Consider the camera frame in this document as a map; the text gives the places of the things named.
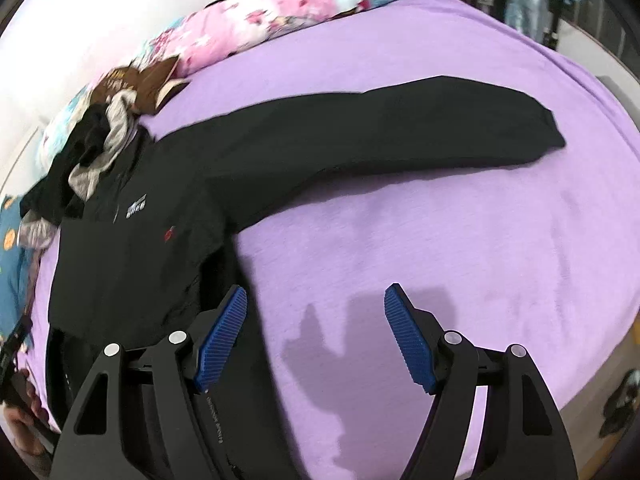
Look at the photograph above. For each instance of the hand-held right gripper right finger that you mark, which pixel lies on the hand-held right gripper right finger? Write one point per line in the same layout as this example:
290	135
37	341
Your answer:
407	332

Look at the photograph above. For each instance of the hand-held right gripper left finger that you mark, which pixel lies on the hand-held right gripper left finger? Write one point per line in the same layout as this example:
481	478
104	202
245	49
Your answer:
222	330

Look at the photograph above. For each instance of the black jacket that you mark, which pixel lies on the black jacket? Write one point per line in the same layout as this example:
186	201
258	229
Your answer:
350	130

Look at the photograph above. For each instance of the person's left hand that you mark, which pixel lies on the person's left hand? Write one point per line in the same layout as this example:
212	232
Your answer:
20	435

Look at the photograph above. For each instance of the blue patterned cloth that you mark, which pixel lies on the blue patterned cloth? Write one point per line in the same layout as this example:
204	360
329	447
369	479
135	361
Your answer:
12	270

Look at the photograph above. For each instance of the purple blanket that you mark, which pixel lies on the purple blanket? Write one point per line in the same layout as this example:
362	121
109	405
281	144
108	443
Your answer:
450	235

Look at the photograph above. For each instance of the dark mottled object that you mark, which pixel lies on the dark mottled object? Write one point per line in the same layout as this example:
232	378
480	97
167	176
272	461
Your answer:
622	400

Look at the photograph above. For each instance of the grey garment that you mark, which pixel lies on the grey garment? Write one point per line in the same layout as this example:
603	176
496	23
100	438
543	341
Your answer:
117	130

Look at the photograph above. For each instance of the brown garment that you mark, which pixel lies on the brown garment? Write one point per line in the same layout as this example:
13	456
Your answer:
150	85

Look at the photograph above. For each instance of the pink and blue floral quilt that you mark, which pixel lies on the pink and blue floral quilt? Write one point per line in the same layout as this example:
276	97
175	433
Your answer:
280	5

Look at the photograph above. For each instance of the black rack frame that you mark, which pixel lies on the black rack frame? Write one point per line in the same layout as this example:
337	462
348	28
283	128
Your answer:
554	25

